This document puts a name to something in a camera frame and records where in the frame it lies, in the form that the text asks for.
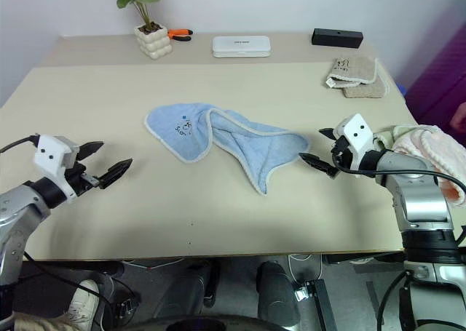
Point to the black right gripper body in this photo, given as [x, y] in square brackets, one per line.
[343, 154]

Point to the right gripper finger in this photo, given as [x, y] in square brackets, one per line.
[320, 164]
[330, 132]

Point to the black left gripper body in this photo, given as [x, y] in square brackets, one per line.
[82, 180]

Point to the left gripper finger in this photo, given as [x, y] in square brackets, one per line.
[116, 171]
[91, 149]

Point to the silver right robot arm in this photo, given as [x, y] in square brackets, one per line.
[422, 200]

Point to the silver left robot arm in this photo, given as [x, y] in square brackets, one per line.
[22, 203]

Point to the white cloth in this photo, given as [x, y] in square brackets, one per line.
[391, 134]

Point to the plain beige folded towel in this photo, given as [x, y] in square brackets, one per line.
[367, 91]

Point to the beige printed folded towel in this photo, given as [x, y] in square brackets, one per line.
[355, 68]

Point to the light blue towel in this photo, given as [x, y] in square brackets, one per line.
[174, 127]

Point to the pink towel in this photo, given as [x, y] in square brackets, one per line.
[433, 145]

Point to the person's bare hand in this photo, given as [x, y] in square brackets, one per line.
[460, 116]

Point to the small blue object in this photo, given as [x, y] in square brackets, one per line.
[402, 90]

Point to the black rectangular box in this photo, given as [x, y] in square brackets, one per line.
[336, 37]

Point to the white sneaker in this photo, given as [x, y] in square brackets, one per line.
[84, 302]

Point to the green plant in white pot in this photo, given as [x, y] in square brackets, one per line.
[153, 41]

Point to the white flat case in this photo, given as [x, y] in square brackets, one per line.
[241, 46]

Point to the purple padded panel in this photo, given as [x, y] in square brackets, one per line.
[444, 76]

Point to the dark rounded shape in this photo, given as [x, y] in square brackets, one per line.
[276, 294]
[185, 291]

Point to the black metal table leg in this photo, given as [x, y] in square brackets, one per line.
[322, 305]

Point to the orange black pliers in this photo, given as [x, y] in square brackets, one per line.
[178, 33]

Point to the beige fluffy object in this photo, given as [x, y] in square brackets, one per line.
[40, 323]

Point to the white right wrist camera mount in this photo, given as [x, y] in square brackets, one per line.
[358, 132]

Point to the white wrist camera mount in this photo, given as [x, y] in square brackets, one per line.
[51, 156]
[358, 132]

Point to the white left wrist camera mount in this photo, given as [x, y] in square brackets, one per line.
[51, 156]

